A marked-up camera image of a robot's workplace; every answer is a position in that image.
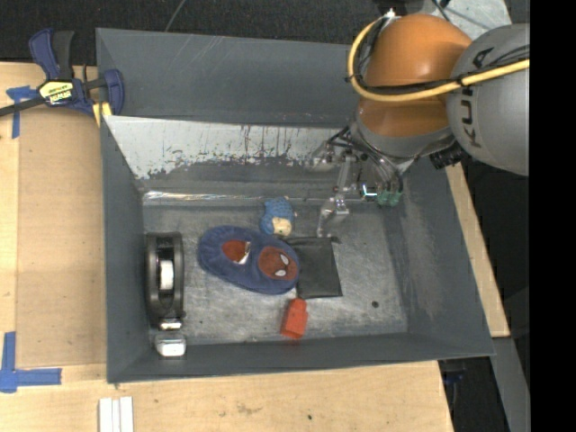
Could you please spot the red toy block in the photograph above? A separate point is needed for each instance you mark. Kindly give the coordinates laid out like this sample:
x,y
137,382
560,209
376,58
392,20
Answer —
x,y
294,318

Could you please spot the grey metal bin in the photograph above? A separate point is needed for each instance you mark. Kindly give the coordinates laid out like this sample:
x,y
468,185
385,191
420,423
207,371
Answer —
x,y
225,83

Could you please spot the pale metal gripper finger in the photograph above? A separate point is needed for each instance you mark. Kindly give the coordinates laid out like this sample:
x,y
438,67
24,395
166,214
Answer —
x,y
338,207
324,161

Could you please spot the small white box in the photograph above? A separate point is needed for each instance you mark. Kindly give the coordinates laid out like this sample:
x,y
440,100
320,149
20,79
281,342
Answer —
x,y
170,345

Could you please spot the black flat pouch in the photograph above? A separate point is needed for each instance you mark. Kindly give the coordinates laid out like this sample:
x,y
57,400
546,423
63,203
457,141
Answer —
x,y
319,268

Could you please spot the black tape dispenser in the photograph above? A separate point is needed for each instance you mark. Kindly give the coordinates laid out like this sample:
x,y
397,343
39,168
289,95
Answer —
x,y
164,281

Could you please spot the blue toy hedgehog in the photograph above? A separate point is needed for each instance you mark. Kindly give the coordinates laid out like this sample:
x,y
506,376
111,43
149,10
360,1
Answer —
x,y
275,216

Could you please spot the blue slipper with red mask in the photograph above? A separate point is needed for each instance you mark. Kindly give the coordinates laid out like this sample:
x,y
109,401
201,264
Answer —
x,y
252,259

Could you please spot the black cylinder on white bracket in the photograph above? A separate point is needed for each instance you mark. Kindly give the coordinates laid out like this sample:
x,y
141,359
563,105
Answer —
x,y
445,158

